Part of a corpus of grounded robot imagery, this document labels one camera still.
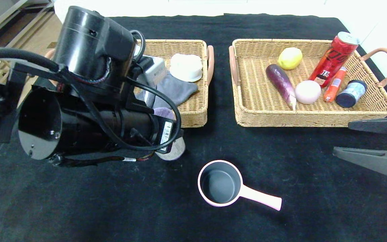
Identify red cola can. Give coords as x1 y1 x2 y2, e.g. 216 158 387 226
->
309 32 359 88

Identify small can dark blue lid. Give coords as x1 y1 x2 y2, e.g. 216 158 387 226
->
335 80 368 108

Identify purple garbage bag roll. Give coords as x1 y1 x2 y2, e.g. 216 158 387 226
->
153 107 186 161

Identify grey microfibre towel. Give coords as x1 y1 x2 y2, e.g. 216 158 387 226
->
135 71 199 111

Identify purple eggplant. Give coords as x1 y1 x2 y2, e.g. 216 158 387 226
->
266 64 297 111

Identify rectangular wicker basket brown handles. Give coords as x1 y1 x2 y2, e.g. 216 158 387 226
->
229 39 387 128
45 40 215 129

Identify pale pink round fruit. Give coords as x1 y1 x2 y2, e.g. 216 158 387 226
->
294 80 321 105

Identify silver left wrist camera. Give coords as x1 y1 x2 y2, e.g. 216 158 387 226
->
136 55 168 88

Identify orange sausage stick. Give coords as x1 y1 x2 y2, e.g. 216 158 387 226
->
324 66 347 103

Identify pink toy saucepan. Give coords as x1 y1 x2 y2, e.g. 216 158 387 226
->
198 160 282 211

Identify black braided cable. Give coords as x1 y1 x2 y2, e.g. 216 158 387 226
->
50 152 155 168

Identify white table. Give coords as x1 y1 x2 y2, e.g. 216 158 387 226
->
54 0 342 21

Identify yellow lemon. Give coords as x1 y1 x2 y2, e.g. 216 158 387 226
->
277 47 303 70

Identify wooden shelf unit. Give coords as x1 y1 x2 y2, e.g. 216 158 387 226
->
0 0 61 44

